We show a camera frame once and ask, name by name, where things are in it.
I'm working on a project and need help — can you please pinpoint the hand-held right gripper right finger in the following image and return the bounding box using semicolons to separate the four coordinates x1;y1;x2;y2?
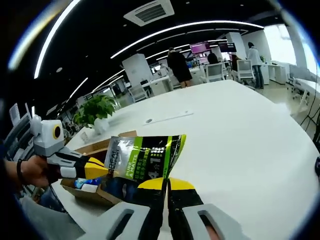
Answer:
167;177;247;240

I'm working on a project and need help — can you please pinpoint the white office desk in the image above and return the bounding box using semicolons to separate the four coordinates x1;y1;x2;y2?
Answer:
148;76;173;97

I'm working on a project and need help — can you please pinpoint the brown cardboard shoe box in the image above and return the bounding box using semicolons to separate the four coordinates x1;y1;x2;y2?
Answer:
59;129;138;207

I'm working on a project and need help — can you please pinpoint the grey metal shelf rack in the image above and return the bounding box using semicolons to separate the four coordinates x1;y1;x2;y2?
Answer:
3;103;35;161

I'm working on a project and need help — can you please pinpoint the dark display screen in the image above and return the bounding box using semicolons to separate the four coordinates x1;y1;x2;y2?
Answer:
217;41;237;53

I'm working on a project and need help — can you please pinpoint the purple display screen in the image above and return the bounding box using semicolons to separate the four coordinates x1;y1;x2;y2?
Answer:
189;42;210;54

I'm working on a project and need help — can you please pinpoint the ceiling air conditioner vent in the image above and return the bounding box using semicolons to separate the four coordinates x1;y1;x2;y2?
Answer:
123;0;175;27

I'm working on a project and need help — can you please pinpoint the linear ceiling light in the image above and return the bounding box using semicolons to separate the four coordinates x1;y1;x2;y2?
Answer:
110;21;265;60
33;0;83;80

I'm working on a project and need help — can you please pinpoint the black wristband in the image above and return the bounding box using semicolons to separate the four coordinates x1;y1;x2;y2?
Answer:
16;158;26;185

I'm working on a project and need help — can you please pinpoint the grey mesh office chair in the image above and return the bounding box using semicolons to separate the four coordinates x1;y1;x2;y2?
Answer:
14;193;87;240

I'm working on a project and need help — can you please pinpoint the silver green soft item pouch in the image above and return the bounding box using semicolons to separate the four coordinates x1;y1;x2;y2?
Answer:
101;134;187;201

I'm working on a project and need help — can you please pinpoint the person's left hand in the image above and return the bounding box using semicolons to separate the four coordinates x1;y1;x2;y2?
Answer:
21;155;63;188

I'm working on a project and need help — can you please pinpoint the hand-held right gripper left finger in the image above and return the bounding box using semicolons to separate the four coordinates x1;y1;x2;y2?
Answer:
86;177;168;240

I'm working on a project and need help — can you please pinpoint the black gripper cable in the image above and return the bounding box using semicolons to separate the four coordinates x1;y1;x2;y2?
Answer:
48;183;70;213

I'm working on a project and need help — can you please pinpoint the white office chair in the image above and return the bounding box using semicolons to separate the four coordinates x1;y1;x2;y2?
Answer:
128;84;147;103
236;59;253;81
205;62;225;83

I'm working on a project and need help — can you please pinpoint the green plant in white pot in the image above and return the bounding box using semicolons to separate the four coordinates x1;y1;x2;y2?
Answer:
73;94;117;135

